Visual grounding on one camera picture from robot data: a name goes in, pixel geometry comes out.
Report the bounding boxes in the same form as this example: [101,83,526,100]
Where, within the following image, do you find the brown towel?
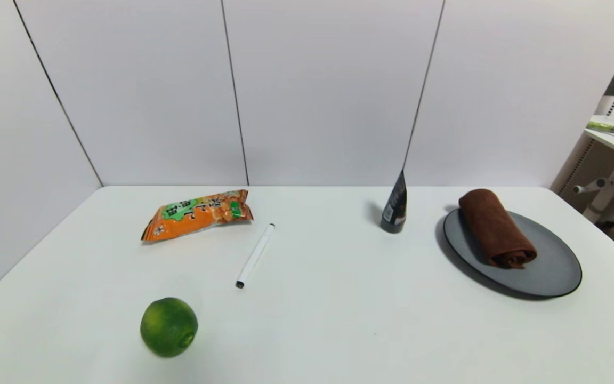
[458,188,538,269]

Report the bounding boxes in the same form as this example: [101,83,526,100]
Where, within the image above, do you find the gray round plate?
[443,205,583,298]

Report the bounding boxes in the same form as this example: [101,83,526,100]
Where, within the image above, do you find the white marker pen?
[235,223,276,290]

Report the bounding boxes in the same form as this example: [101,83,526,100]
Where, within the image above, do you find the black squeeze tube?
[381,169,408,234]

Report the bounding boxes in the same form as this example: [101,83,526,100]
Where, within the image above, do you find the orange snack bag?
[141,189,254,243]

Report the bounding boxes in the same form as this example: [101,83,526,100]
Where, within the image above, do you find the green citrus fruit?
[140,297,199,358]

